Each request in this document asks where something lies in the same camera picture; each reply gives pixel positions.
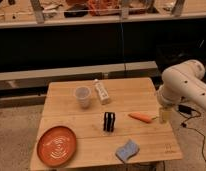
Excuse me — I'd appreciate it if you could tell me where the orange toy carrot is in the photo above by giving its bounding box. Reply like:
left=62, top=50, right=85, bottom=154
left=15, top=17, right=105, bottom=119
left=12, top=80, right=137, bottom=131
left=128, top=113, right=157, bottom=123

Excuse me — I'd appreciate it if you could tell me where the black cable on floor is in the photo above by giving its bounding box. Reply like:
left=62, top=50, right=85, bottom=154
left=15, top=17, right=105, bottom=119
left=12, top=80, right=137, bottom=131
left=177, top=104, right=206, bottom=168

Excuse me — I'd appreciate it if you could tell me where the orange plate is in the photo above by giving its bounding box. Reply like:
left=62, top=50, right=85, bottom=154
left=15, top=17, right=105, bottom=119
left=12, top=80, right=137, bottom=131
left=37, top=126, right=77, bottom=167

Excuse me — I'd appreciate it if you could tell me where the clear plastic cup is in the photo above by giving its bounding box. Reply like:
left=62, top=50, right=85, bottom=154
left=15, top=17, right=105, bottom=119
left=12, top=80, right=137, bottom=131
left=74, top=86, right=91, bottom=108

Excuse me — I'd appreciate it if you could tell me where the blue sponge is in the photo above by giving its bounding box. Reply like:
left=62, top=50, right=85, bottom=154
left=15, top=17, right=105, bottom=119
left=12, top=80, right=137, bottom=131
left=115, top=139, right=140, bottom=163

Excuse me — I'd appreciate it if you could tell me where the black and white eraser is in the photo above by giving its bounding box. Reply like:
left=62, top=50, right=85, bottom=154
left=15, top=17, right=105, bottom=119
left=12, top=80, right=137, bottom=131
left=103, top=112, right=115, bottom=132

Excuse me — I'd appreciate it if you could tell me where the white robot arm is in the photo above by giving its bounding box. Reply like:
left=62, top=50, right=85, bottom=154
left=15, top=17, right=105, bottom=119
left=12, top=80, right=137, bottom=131
left=156, top=60, right=206, bottom=123

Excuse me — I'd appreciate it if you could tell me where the wooden table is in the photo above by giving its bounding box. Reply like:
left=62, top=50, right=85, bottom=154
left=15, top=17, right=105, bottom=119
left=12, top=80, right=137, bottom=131
left=38, top=78, right=182, bottom=169

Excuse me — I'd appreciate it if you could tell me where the white glue bottle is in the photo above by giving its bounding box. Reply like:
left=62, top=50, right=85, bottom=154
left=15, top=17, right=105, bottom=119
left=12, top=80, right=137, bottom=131
left=94, top=79, right=110, bottom=105

